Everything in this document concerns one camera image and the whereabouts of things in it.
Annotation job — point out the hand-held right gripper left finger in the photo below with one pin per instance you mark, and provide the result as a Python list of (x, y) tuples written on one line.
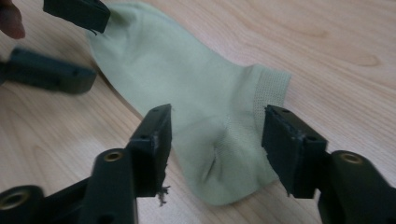
[(152, 155)]

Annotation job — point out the light green sock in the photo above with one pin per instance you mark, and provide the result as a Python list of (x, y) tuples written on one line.
[(186, 77)]

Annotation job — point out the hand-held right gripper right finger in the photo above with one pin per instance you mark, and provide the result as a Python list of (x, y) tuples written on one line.
[(292, 149)]

